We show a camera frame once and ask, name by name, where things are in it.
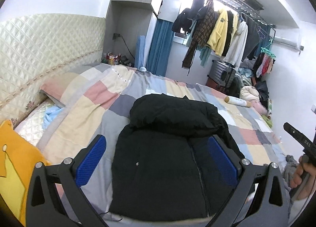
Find black puffer jacket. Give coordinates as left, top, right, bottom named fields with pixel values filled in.
left=109, top=94, right=244, bottom=222

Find person's right hand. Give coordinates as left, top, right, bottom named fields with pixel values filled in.
left=290, top=156, right=315, bottom=201

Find grey fuzzy cloth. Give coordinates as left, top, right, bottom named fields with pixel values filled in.
left=282, top=155, right=299, bottom=186

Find yellow crown cushion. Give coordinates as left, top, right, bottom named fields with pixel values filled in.
left=0, top=120, right=50, bottom=225

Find cream plush pile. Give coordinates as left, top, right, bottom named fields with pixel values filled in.
left=239, top=86, right=260, bottom=101

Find white cylindrical bolster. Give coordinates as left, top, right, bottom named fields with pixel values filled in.
left=224, top=96, right=251, bottom=108

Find light blue cloth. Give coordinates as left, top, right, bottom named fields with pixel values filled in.
left=42, top=105, right=64, bottom=130

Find green sock hanger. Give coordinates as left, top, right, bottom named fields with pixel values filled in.
left=260, top=39, right=276, bottom=59

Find white air conditioner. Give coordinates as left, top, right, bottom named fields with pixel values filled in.
left=274, top=36, right=304, bottom=52

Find grey ribbed suitcase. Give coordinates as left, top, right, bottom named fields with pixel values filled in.
left=206, top=60, right=236, bottom=90

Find white hoodie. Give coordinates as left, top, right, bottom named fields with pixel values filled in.
left=224, top=21, right=248, bottom=70

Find dark grey hanging coat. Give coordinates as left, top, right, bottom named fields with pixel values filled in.
left=241, top=13, right=260, bottom=61

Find pink pillow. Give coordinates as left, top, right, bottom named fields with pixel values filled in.
left=39, top=72, right=83, bottom=108

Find patchwork colour-block duvet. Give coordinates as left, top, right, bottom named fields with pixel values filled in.
left=37, top=63, right=286, bottom=226

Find yellow fleece jacket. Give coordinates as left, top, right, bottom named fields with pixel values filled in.
left=207, top=9, right=238, bottom=57

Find teal hanging garment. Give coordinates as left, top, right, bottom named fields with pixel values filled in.
left=198, top=47, right=212, bottom=67

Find plaid brown scarf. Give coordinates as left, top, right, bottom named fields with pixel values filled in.
left=182, top=0, right=215, bottom=70

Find cream quilted headboard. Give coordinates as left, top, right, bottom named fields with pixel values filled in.
left=1, top=13, right=105, bottom=125

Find bedside clutter bottles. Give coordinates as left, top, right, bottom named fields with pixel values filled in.
left=101, top=52, right=133, bottom=67

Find blue curtain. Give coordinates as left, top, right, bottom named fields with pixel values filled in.
left=146, top=19, right=175, bottom=76

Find black hanging jacket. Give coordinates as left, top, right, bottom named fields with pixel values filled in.
left=171, top=8, right=199, bottom=33

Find blue covered chair back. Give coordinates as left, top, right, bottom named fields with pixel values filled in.
left=134, top=35, right=146, bottom=69

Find black power cable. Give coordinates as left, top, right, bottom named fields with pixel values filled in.
left=112, top=33, right=135, bottom=61

